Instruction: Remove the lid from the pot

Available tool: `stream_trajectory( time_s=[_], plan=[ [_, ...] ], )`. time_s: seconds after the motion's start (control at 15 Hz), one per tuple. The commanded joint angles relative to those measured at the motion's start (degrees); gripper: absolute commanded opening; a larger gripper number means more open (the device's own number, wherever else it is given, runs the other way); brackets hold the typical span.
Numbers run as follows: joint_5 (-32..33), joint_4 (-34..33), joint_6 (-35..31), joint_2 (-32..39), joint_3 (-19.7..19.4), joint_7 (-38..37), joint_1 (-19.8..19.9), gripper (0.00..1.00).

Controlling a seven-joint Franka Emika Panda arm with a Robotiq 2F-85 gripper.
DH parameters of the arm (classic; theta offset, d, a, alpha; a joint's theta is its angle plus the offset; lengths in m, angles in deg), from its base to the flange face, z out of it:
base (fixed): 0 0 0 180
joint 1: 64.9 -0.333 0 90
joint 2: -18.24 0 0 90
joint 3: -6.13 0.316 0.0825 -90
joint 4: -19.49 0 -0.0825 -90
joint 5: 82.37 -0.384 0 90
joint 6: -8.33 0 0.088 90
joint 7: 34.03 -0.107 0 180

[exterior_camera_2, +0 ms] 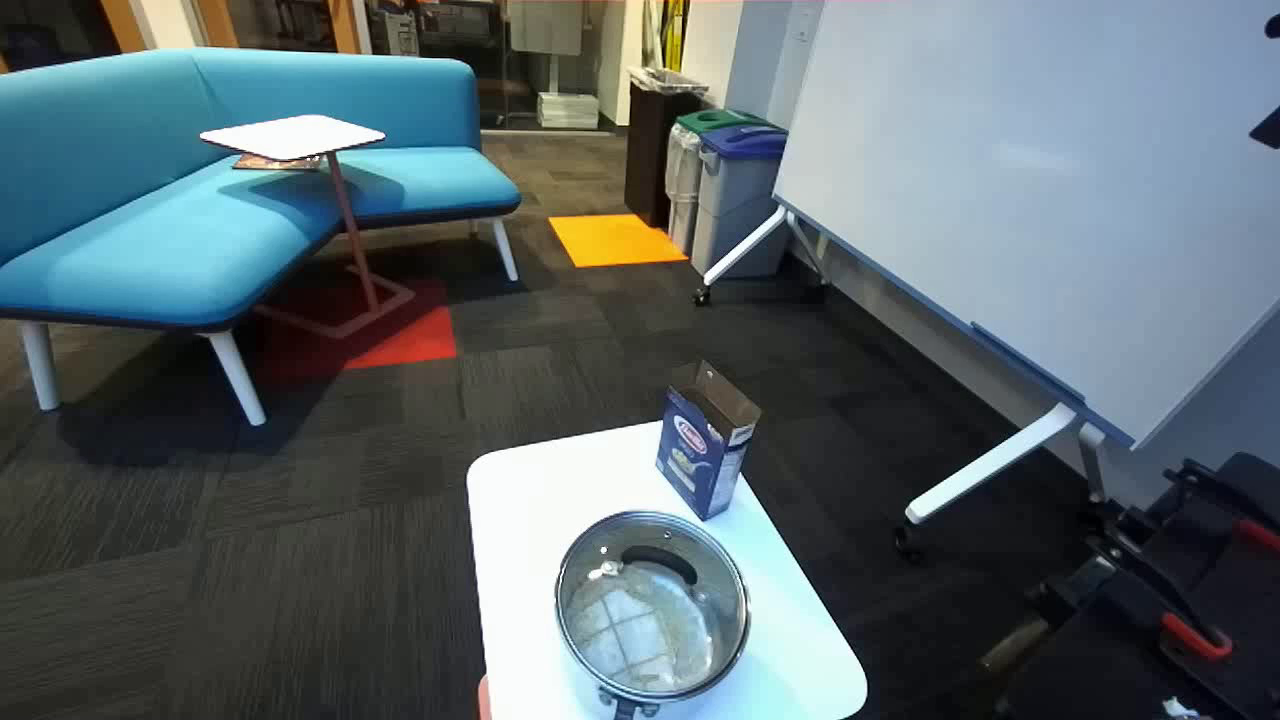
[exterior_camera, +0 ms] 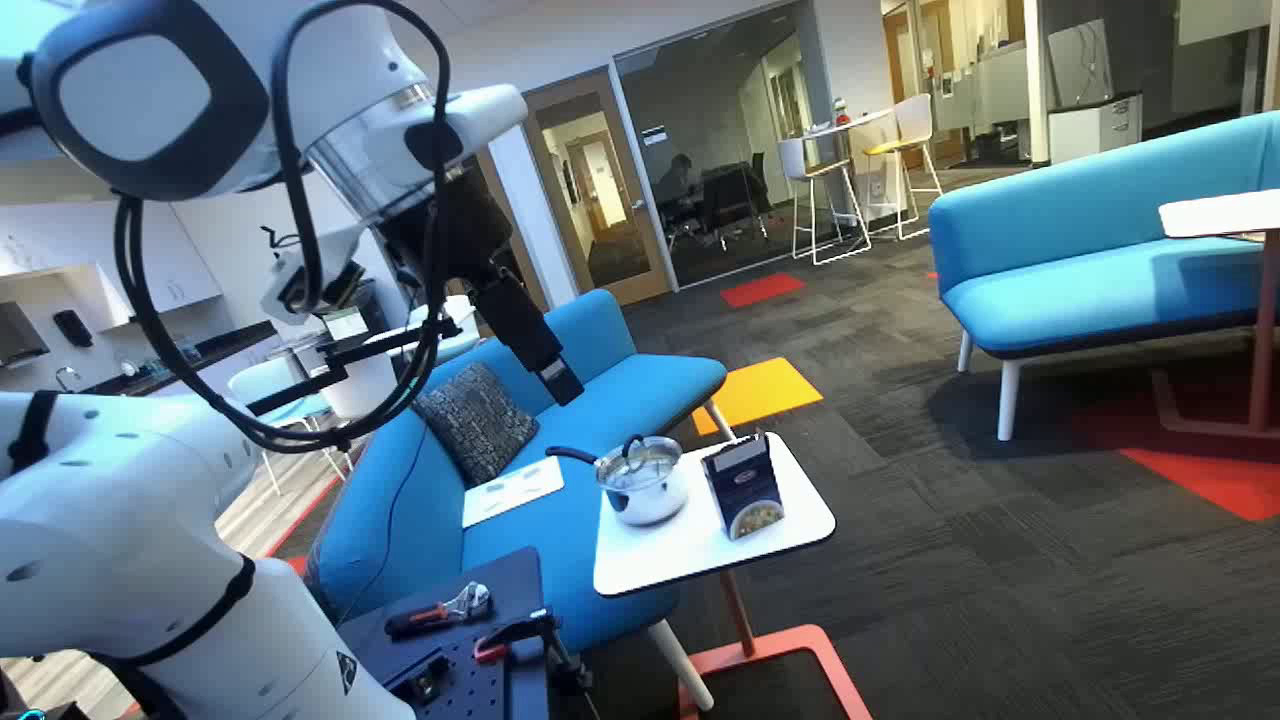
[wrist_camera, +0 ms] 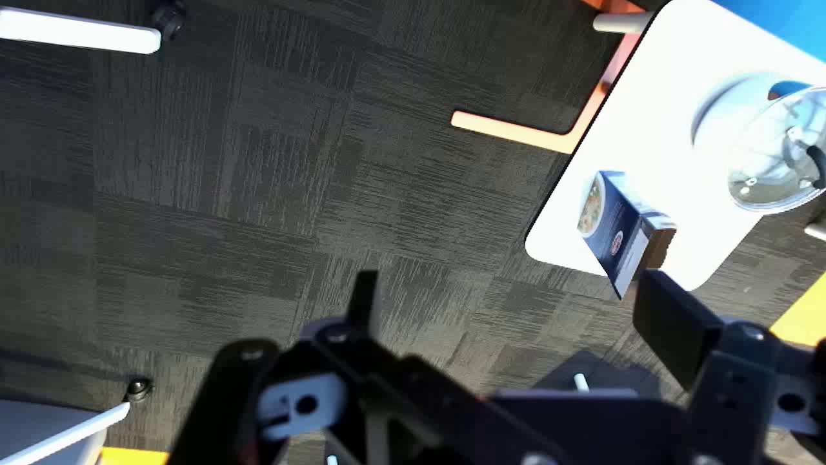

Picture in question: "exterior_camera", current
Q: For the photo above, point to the blue armchair sofa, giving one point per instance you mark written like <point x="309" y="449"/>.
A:
<point x="403" y="520"/>

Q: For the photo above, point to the white high table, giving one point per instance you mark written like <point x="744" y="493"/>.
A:
<point x="866" y="126"/>

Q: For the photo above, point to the white side table orange frame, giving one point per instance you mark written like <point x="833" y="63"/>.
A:
<point x="680" y="548"/>

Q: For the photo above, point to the white storage cabinet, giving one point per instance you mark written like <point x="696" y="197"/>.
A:
<point x="1096" y="126"/>

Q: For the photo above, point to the long blue sofa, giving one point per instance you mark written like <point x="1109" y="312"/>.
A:
<point x="1094" y="285"/>

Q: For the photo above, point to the blue Barilla orzo box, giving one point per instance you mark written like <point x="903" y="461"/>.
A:
<point x="742" y="485"/>

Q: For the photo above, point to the wooden framed door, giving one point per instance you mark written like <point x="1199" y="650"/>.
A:
<point x="606" y="184"/>

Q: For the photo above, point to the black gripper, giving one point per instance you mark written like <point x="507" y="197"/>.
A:
<point x="497" y="285"/>

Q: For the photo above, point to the white side table red frame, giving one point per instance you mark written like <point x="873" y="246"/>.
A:
<point x="1221" y="212"/>

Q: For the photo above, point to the black metal stand rod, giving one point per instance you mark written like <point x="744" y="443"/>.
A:
<point x="387" y="347"/>

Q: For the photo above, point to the yellow bar stool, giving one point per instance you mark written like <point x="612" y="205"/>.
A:
<point x="905" y="172"/>

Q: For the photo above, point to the grey patterned cushion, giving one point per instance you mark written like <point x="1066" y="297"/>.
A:
<point x="472" y="424"/>

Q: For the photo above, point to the steel pot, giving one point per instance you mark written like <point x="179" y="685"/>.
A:
<point x="647" y="506"/>

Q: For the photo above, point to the black perforated board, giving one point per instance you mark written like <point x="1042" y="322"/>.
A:
<point x="447" y="667"/>

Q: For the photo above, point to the white paper sheet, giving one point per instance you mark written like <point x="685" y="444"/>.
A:
<point x="515" y="490"/>

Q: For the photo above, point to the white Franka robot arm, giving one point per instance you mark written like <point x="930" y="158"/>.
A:
<point x="104" y="535"/>

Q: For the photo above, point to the white bar stool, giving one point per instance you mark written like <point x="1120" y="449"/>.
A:
<point x="828" y="200"/>

